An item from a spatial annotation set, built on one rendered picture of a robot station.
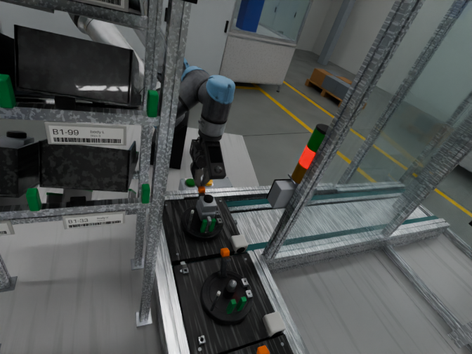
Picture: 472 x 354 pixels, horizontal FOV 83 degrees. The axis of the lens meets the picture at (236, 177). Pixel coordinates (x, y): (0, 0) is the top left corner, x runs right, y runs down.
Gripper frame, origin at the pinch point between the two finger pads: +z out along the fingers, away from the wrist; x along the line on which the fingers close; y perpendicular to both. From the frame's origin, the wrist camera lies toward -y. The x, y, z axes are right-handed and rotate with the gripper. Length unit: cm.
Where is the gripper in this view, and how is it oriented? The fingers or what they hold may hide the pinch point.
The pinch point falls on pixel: (200, 186)
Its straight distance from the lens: 89.6
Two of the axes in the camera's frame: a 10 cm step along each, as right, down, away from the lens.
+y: -3.5, -6.5, 6.8
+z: -2.6, 7.6, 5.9
